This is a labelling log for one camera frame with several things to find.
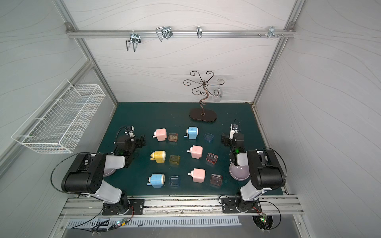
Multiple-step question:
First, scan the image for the yellow pencil sharpener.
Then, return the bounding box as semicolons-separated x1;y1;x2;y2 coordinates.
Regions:
150;151;166;163

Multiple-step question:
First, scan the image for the pink sharpener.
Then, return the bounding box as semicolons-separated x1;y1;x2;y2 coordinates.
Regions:
187;145;203;159
188;168;206;183
153;129;167;141

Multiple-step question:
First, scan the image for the clear yellow tray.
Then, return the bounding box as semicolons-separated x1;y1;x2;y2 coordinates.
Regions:
169;155;181;166

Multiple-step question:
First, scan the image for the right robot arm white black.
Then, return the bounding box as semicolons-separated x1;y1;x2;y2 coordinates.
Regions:
221;124;287;213

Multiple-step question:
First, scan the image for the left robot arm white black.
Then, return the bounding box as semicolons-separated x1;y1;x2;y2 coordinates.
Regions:
61;126;146;215

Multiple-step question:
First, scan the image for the clear blue tray back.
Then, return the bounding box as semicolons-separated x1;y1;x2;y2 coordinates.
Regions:
203;132;214;143

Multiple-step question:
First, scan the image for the clear blue tray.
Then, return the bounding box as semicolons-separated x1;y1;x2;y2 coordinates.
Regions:
203;132;214;143
169;176;180;188

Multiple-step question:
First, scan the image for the clear red tray middle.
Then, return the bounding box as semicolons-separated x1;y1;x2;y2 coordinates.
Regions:
206;153;218;165

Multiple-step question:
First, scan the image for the clear dark red tray front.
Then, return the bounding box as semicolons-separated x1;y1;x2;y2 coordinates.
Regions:
210;174;223;187

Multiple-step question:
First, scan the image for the blue sharpener back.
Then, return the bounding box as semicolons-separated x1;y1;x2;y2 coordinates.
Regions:
184;127;199;139

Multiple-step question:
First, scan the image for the blue sharpener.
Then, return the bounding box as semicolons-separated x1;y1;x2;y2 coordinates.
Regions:
147;174;165;188
184;127;199;139

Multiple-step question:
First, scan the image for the blue sharpener front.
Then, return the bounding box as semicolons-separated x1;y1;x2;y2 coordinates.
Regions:
147;174;165;188

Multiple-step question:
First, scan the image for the pink sharpener front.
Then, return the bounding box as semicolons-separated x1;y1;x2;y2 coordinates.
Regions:
188;168;206;183

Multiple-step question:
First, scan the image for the clear blue tray front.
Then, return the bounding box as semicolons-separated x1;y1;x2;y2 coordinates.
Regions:
169;176;180;188

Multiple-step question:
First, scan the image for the purple bowl right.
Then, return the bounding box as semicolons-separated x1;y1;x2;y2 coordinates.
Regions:
229;163;250;181

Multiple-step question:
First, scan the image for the purple bowl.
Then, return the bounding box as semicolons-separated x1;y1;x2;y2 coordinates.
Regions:
229;163;250;181
103;169;117;177

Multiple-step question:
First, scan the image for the purple bowl left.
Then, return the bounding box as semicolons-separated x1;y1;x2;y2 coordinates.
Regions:
103;169;117;177

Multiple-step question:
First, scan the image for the brown scroll metal stand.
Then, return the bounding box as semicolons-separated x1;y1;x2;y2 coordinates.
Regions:
183;70;217;123

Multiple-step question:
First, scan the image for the clear wine glass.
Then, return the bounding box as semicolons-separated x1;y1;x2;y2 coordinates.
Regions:
212;78;225;103

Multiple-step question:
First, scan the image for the dark green table mat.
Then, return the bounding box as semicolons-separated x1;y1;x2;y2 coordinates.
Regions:
98;103;265;196

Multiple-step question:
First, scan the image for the metal hook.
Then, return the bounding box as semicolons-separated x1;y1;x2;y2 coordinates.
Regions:
126;33;141;52
258;26;285;38
196;26;202;39
155;26;173;42

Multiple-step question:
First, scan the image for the metal hook right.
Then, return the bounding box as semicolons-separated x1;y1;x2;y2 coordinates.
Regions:
258;26;285;38

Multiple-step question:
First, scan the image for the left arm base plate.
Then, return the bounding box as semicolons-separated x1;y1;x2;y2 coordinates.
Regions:
102;199;144;216

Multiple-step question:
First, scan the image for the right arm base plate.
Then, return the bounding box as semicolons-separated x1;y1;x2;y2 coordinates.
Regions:
220;197;262;214

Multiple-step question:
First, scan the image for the white wire basket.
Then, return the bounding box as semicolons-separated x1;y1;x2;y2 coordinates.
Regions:
11;79;105;154

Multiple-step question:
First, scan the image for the aluminium front rail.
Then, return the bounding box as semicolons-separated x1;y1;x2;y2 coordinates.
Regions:
59;195;305;219

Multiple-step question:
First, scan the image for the aluminium crossbar rail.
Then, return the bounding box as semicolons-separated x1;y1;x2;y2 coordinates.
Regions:
66;28;296;39

